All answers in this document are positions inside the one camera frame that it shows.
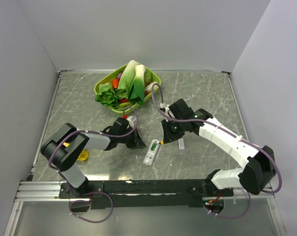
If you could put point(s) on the white remote battery cover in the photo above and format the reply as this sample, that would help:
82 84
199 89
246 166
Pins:
181 143

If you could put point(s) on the dark green bok choy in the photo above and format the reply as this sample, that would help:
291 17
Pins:
137 90

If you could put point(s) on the orange carrot toy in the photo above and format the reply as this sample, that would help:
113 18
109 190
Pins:
115 83

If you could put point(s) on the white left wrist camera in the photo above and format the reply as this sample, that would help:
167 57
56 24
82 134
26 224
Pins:
133 120

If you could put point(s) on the light green plastic basket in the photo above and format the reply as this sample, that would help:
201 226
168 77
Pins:
125 108

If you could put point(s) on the red chili pepper toy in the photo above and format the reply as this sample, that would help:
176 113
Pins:
124 100

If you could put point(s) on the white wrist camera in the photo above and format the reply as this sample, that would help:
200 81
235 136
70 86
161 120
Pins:
165 108
133 120

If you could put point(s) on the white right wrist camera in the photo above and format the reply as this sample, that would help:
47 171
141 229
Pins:
165 108

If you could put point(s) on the green lettuce toy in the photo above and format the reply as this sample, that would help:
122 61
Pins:
107 96

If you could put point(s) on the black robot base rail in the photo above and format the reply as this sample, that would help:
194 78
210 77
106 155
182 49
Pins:
147 193

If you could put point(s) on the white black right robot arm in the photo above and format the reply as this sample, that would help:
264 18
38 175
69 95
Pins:
256 164

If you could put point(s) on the yellow napa cabbage toy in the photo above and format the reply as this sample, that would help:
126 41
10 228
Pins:
83 155

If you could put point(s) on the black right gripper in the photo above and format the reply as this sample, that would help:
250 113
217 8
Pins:
168 135

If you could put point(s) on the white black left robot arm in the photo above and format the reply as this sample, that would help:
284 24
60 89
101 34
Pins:
63 148

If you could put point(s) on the light green cabbage toy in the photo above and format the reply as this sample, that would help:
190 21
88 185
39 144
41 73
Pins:
126 79

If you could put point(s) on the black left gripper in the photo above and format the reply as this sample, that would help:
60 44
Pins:
137 142

